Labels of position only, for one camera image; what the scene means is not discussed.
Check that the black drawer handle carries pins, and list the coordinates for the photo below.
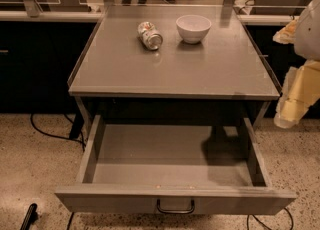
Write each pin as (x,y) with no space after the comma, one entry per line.
(167,208)

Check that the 7up soda can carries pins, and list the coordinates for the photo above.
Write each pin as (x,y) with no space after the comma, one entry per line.
(149,35)

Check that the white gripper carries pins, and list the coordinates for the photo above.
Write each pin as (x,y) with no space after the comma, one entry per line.
(308,35)

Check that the white ceramic bowl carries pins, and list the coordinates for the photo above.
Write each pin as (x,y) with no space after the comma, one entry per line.
(193,28)

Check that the black object on floor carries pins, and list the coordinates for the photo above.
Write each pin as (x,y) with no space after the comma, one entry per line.
(30,217)

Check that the grey open top drawer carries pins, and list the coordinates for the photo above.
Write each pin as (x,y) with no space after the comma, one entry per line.
(127,168)

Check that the grey cabinet table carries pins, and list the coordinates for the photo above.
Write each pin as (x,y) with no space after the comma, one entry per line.
(115,63)

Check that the left dark counter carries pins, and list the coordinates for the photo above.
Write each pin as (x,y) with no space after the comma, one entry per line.
(40,42)

